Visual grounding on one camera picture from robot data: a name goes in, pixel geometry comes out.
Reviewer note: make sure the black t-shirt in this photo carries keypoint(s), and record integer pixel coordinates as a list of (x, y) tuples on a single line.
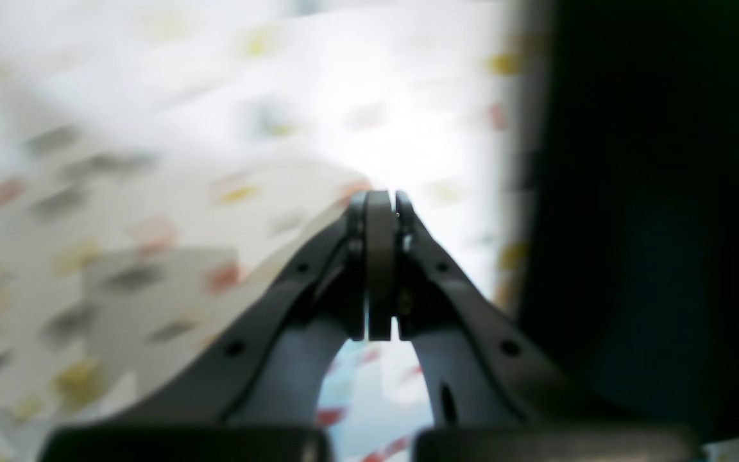
[(633, 279)]

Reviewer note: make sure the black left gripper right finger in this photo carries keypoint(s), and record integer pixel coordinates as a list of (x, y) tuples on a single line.
[(495, 395)]

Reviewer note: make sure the terrazzo pattern tablecloth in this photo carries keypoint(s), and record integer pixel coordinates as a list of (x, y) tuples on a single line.
[(162, 161)]

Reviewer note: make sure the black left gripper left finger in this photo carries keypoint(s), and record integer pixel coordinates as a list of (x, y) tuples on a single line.
[(252, 395)]

